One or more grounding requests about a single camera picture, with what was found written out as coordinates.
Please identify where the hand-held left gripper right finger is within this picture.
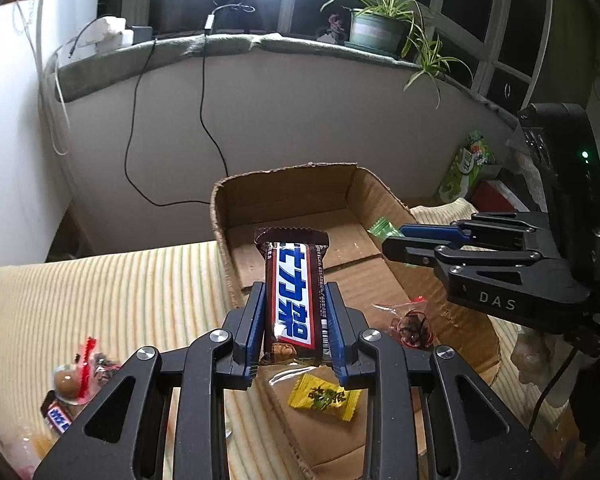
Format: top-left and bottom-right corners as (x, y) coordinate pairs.
(322, 282), (561, 480)

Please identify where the white cable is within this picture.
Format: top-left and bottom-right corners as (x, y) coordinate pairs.
(40, 35), (73, 156)

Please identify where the white window frame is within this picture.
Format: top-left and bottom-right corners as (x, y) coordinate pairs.
(100, 0), (556, 106)

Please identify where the small purple plant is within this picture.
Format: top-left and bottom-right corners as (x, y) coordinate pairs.
(316, 12), (351, 43)

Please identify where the brown chocolate bar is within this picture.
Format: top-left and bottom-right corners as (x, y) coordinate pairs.
(253, 227), (331, 366)

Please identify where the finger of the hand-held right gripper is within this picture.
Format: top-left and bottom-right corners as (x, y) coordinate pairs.
(381, 236), (548, 273)
(399, 211), (542, 247)

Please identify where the white power adapter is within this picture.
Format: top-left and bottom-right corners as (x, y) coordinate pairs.
(77, 16), (133, 58)

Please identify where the green candy packet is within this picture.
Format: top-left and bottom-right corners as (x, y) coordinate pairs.
(367, 216), (406, 239)

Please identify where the cardboard box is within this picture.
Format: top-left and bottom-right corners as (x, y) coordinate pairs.
(210, 161), (502, 480)

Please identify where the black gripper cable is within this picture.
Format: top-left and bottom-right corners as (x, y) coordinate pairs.
(527, 342), (583, 433)

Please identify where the yellow candy packet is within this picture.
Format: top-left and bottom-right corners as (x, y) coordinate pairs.
(287, 372), (363, 422)

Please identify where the pink snack packet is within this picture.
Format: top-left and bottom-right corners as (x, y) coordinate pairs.
(0, 425), (46, 480)

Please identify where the green tissue pack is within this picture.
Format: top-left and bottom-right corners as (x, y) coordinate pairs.
(437, 131), (496, 205)

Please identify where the small chocolate bar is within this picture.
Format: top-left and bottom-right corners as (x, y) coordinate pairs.
(40, 392), (78, 436)

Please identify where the red clear plum packet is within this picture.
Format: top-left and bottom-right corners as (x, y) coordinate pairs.
(372, 296), (436, 350)

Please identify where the potted spider plant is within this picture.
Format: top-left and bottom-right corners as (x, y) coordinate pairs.
(316, 0), (473, 108)

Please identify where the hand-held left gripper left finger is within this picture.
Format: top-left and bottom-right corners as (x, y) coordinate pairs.
(32, 281), (268, 480)

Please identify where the clear packet of brown balls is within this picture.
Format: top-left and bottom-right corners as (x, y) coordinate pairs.
(50, 336), (123, 406)

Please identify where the white cloth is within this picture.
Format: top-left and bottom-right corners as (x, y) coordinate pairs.
(510, 327), (573, 408)

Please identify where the grey windowsill cover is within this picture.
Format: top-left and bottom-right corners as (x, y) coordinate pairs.
(55, 32), (521, 126)

